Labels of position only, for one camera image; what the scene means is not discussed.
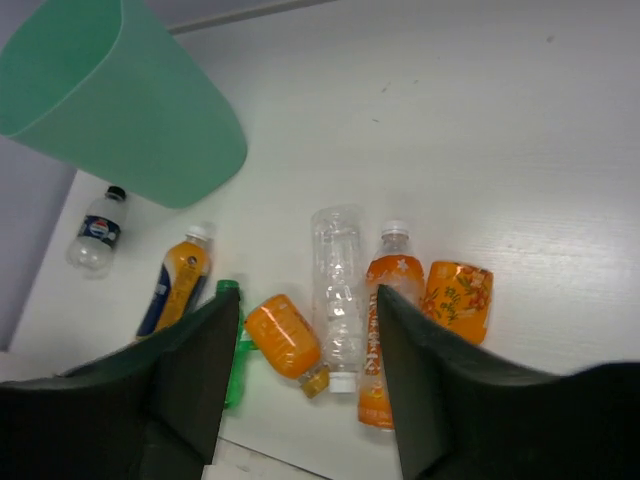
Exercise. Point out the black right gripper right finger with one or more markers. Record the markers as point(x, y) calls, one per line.
point(462, 412)

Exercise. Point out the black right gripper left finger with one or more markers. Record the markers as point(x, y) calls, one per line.
point(151, 410)

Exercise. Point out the orange floral label bottle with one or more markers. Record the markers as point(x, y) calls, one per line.
point(458, 297)

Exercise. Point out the orange blue juice bottle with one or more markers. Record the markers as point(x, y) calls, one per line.
point(182, 277)

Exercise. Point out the clear water bottle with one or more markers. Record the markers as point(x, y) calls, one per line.
point(338, 293)

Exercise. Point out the green plastic bin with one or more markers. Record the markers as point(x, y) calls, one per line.
point(103, 86)

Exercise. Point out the green soda bottle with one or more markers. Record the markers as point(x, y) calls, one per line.
point(244, 345)

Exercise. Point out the short orange juice bottle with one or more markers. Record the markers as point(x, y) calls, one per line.
point(289, 344)

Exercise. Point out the tall orange tea bottle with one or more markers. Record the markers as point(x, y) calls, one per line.
point(394, 265)

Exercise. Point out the clear Pepsi bottle black cap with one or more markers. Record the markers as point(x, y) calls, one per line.
point(92, 251)

